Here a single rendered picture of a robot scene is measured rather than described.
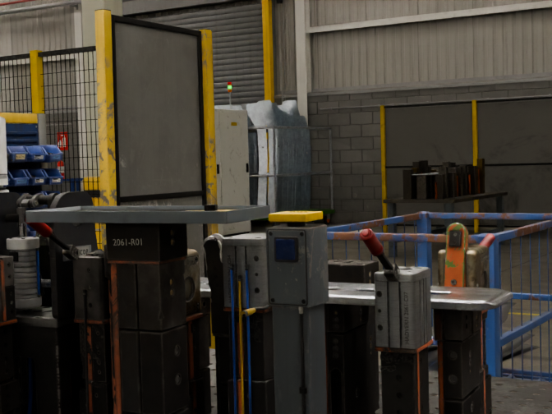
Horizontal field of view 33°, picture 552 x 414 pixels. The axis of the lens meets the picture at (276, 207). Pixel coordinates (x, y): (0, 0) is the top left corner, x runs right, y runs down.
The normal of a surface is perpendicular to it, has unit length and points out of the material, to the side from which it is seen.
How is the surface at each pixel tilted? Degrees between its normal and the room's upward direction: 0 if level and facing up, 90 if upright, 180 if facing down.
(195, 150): 90
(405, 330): 90
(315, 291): 90
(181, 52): 89
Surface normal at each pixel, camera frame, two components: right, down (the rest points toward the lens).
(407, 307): -0.45, 0.06
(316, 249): 0.89, 0.00
